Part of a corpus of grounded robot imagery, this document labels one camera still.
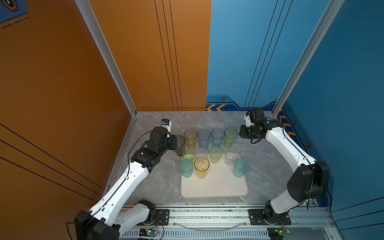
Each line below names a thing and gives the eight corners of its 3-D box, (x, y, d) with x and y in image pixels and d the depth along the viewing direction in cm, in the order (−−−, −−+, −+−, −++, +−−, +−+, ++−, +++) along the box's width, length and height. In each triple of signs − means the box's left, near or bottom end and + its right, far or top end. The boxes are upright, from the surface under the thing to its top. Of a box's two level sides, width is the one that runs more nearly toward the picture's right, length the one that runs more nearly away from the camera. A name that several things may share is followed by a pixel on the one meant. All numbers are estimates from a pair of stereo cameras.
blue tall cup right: (210, 149, 101) (212, 137, 90) (210, 140, 106) (211, 128, 94) (222, 149, 101) (225, 137, 90) (221, 140, 106) (223, 128, 94)
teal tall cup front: (234, 177, 88) (235, 175, 85) (231, 161, 95) (232, 158, 92) (250, 177, 88) (252, 175, 85) (246, 161, 95) (248, 158, 92)
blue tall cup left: (197, 149, 101) (197, 137, 90) (197, 141, 105) (197, 129, 94) (209, 149, 101) (210, 137, 90) (209, 141, 105) (210, 129, 94)
